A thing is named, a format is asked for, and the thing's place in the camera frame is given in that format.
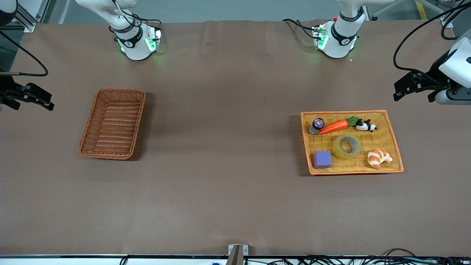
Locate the small bottle purple cap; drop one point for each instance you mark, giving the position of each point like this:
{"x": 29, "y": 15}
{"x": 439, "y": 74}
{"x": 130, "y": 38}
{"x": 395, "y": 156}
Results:
{"x": 316, "y": 125}

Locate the orange wicker basket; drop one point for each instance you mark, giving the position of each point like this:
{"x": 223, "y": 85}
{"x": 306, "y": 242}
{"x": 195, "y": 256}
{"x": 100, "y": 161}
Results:
{"x": 353, "y": 165}

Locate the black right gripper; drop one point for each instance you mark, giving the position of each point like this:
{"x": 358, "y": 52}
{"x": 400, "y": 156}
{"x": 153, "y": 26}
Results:
{"x": 7, "y": 91}

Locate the black white panda toy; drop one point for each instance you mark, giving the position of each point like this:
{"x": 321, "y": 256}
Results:
{"x": 364, "y": 126}

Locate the metal clamp bracket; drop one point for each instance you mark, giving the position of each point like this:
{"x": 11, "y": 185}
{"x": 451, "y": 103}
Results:
{"x": 237, "y": 254}

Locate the orange toy carrot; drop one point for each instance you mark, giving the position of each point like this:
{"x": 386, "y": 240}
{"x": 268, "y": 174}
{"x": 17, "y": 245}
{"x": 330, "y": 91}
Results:
{"x": 333, "y": 127}

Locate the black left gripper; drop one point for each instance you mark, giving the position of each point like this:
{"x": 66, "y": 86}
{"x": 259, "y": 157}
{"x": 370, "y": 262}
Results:
{"x": 433, "y": 77}

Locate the brown wicker basket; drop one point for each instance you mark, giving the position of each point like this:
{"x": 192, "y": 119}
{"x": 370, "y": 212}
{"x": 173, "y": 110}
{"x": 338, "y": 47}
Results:
{"x": 112, "y": 125}

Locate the aluminium frame post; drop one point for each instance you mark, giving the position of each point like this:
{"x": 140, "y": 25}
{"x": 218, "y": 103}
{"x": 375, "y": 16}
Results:
{"x": 447, "y": 22}
{"x": 27, "y": 18}

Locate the clear yellowish tape roll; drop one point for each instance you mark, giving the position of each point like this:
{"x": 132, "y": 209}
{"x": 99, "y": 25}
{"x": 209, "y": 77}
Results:
{"x": 340, "y": 151}

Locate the brown table cover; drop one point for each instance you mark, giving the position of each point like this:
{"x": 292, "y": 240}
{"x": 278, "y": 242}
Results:
{"x": 235, "y": 110}

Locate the white table edge rail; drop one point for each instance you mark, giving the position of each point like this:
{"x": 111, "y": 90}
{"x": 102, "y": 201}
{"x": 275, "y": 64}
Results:
{"x": 73, "y": 260}

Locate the toy croissant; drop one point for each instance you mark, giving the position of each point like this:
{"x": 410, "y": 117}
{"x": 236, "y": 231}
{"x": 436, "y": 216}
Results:
{"x": 378, "y": 158}

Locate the purple foam block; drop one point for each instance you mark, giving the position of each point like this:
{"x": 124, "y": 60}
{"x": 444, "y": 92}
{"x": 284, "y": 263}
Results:
{"x": 322, "y": 159}

